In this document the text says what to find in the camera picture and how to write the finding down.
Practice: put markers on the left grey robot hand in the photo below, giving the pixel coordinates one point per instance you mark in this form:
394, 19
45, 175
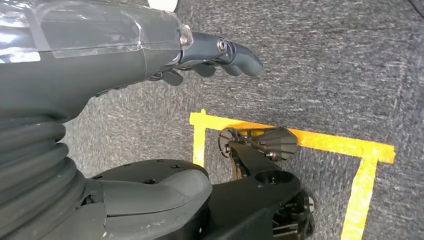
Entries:
82, 66

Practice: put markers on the white rounded object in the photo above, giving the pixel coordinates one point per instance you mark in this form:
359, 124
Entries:
162, 4

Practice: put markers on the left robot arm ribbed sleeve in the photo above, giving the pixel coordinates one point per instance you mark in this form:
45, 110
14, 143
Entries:
30, 172

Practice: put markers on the yellow floor tape outline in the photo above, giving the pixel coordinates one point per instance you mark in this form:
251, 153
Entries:
331, 142

